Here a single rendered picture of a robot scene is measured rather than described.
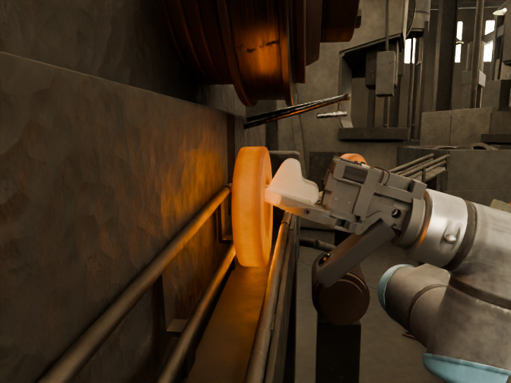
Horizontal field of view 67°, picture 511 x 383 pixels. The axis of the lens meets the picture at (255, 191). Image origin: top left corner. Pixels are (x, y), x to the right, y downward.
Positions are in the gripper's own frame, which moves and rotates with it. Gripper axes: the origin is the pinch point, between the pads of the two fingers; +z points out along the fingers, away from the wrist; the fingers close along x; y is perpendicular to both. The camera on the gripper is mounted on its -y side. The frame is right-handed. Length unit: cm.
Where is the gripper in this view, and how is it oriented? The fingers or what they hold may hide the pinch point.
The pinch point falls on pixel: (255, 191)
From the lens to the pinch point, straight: 51.0
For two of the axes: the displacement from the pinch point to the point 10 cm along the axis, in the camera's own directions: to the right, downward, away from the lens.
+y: 2.7, -9.4, -1.9
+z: -9.5, -2.9, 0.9
